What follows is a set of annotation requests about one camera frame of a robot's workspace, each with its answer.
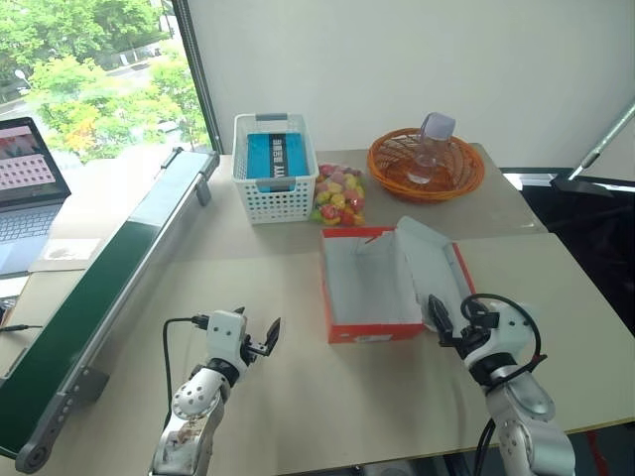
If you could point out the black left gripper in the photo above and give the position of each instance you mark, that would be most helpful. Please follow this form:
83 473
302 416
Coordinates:
257 348

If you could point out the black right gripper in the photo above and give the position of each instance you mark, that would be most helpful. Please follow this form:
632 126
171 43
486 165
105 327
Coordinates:
460 342

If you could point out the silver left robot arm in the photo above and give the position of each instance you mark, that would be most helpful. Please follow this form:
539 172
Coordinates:
196 401

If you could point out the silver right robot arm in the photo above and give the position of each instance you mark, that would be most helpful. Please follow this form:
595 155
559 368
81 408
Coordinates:
526 411

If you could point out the orange cardboard box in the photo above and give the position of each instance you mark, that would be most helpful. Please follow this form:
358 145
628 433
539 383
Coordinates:
367 292

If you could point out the blue packet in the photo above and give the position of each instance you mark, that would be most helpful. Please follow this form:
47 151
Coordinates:
260 156

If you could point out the white plastic perforated basket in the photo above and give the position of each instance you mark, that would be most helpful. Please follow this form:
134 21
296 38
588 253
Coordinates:
263 203

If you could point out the clear bag of colourful candies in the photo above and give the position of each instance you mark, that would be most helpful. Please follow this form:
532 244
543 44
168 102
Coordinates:
340 198

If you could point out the orange woven basket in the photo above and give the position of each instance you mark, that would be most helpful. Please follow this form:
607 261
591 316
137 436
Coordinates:
387 163

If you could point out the clear bottle with purple cap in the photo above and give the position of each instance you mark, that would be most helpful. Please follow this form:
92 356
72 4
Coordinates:
429 154

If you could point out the black side table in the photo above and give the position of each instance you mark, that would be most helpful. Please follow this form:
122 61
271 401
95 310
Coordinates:
590 238

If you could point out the black stand base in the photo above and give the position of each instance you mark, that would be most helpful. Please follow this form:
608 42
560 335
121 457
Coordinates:
590 187

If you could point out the white paper sheet with smudge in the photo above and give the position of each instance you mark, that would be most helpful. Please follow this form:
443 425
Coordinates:
69 249

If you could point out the red table leg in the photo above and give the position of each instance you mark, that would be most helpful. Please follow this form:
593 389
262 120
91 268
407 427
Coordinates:
597 453

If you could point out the silver stand pole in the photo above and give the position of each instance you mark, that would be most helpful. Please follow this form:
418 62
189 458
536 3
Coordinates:
602 141

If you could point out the plain white paper sheet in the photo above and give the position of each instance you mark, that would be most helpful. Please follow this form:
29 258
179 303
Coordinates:
12 286

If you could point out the open grey laptop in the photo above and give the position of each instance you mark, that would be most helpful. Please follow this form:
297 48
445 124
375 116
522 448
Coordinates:
25 218

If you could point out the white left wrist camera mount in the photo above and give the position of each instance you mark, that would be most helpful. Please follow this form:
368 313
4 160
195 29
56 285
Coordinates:
225 332

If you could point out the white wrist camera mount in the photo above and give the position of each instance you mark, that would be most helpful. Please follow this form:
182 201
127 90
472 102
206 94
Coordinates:
225 332
508 332

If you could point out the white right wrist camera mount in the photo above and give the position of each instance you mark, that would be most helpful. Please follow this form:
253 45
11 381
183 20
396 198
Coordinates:
508 332

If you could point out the green conveyor belt silver frame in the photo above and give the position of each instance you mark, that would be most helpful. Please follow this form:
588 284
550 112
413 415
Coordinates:
79 302

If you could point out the grey window frame post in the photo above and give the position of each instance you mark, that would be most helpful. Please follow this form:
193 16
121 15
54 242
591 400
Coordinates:
198 69

